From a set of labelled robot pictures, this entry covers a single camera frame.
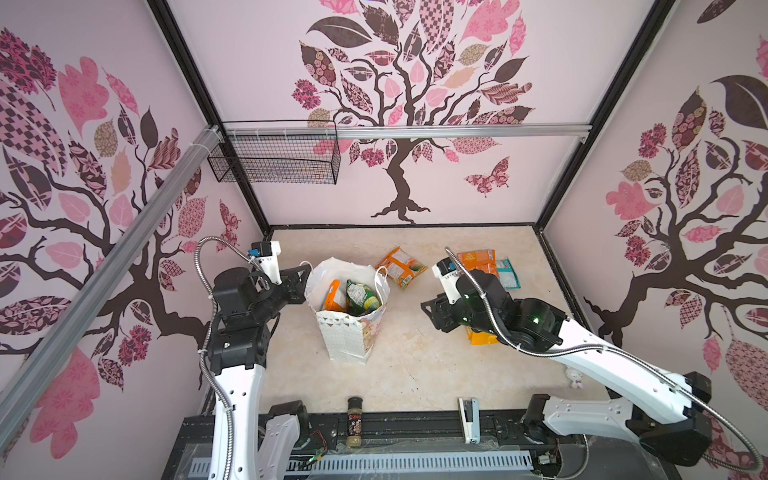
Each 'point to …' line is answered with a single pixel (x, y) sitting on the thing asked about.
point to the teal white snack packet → (506, 274)
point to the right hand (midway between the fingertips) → (430, 298)
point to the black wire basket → (277, 151)
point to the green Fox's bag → (360, 300)
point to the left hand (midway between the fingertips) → (311, 272)
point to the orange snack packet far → (482, 260)
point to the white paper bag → (349, 337)
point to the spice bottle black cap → (354, 422)
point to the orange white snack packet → (401, 267)
